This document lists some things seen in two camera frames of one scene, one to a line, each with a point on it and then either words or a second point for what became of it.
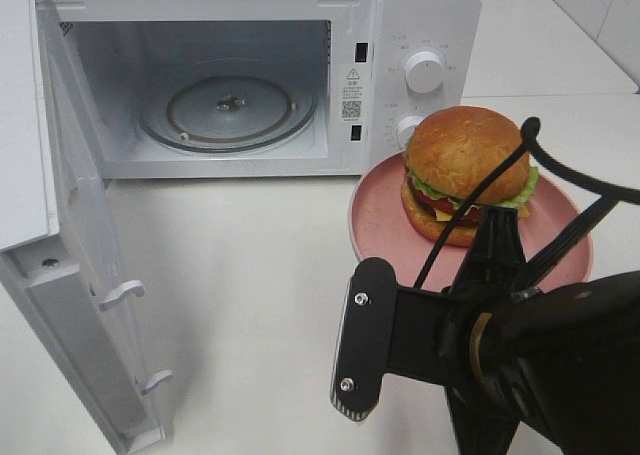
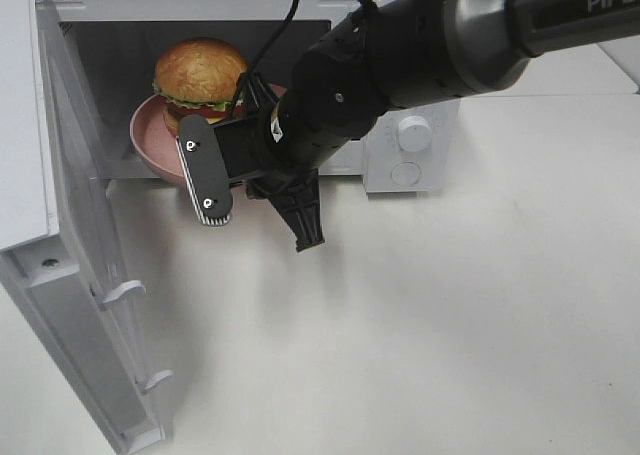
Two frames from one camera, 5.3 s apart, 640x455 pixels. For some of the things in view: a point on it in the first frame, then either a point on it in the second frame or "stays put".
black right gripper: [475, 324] to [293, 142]
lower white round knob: [405, 128] stays put
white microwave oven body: [263, 77] stays put
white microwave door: [57, 236] stays put
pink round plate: [381, 229] to [157, 146]
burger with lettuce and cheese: [452, 153] to [197, 76]
